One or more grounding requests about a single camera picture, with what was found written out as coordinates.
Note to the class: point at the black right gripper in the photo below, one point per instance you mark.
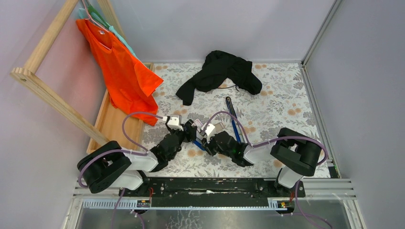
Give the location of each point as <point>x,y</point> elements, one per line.
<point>208,146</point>

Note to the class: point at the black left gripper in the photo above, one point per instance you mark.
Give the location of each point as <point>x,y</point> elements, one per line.
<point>191,136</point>

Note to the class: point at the blue stapler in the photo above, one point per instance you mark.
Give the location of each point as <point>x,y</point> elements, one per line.
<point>199,137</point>
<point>236,128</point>

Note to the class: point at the staple tray with staples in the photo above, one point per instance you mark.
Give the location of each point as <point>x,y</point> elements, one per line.
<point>219,126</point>

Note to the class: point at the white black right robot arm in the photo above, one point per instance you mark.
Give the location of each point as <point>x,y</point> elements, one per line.
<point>298,153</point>

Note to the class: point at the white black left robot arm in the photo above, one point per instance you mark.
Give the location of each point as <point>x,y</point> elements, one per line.
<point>114,166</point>

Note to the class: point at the floral tablecloth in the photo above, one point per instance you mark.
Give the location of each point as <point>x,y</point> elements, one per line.
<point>282,102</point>

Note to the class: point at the black crumpled garment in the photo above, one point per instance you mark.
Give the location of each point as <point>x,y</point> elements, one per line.
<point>218,67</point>

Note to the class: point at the wooden tray base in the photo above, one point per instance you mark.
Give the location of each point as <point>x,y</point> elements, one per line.
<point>109,123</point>

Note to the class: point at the orange t-shirt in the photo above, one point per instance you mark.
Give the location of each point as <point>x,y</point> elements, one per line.
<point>130,83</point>

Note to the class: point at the teal hanging garment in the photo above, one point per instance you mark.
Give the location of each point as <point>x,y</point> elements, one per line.
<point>95,15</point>

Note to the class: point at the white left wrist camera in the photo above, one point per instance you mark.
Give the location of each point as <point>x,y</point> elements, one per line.
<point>173,122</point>

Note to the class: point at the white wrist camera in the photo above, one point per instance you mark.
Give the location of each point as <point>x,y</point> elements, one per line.
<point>209,130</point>
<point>173,122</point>

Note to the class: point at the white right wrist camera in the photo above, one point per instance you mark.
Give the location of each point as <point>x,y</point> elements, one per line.
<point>209,130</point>

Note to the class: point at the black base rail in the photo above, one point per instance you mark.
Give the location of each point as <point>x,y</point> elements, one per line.
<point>212,192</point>

